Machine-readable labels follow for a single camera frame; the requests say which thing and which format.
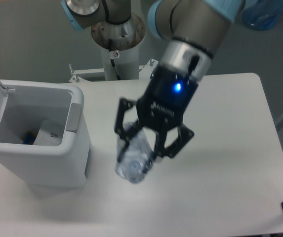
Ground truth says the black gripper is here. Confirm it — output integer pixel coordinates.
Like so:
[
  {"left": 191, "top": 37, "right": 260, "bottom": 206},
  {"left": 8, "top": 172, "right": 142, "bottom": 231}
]
[{"left": 113, "top": 63, "right": 199, "bottom": 163}]

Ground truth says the clear plastic water bottle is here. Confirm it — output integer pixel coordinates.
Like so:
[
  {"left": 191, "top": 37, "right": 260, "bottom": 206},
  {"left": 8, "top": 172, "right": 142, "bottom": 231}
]
[{"left": 115, "top": 129, "right": 154, "bottom": 184}]

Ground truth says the white paper wrapper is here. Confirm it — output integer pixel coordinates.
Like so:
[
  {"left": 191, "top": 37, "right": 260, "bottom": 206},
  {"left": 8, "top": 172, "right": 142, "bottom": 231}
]
[{"left": 33, "top": 120, "right": 64, "bottom": 146}]

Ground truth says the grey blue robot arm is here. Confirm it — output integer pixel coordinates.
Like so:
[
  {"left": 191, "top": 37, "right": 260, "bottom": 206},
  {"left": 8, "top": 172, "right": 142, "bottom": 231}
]
[{"left": 61, "top": 0, "right": 244, "bottom": 161}]

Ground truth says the white open trash can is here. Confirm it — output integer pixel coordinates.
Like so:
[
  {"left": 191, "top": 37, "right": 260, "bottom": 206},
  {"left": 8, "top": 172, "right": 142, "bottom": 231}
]
[{"left": 0, "top": 79, "right": 91, "bottom": 188}]

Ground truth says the blue orange trash item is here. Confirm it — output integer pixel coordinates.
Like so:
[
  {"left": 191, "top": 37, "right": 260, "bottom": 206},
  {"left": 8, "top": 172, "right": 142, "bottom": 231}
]
[{"left": 23, "top": 131, "right": 37, "bottom": 145}]

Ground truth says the blue plastic bag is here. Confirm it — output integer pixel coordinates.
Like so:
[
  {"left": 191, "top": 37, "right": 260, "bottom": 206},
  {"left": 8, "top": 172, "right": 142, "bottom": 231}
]
[{"left": 242, "top": 0, "right": 283, "bottom": 31}]

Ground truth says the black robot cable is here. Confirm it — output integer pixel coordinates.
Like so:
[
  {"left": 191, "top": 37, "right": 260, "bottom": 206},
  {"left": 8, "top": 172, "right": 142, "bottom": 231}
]
[{"left": 108, "top": 39, "right": 121, "bottom": 80}]

